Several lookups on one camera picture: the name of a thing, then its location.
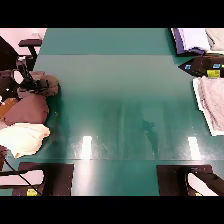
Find orange garment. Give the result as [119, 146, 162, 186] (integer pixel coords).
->
[0, 97, 18, 118]

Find grey garment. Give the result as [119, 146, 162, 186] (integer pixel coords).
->
[17, 74, 61, 99]

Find beige garment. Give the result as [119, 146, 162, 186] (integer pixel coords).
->
[204, 28, 224, 53]

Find purple and white garment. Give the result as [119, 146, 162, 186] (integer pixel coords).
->
[171, 28, 210, 56]

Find cream garment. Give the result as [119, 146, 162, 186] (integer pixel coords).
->
[0, 122, 52, 160]

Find pink garment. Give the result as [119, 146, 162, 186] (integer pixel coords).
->
[192, 76, 224, 137]

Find black stool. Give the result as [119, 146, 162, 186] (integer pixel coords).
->
[17, 37, 44, 71]

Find black cable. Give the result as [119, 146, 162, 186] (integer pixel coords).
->
[0, 159, 43, 197]

